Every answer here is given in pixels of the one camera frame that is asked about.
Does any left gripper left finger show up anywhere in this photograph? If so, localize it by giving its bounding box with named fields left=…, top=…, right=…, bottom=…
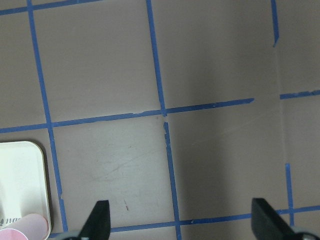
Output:
left=78, top=200, right=111, bottom=240

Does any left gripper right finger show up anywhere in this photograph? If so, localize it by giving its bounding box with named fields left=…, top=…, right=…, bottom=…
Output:
left=251, top=198, right=300, bottom=240

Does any pink plastic cup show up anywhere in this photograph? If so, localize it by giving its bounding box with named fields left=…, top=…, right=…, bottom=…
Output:
left=0, top=213, right=50, bottom=240

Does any cream plastic tray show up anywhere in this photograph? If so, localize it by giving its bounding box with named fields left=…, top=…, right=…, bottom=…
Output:
left=0, top=141, right=52, bottom=240

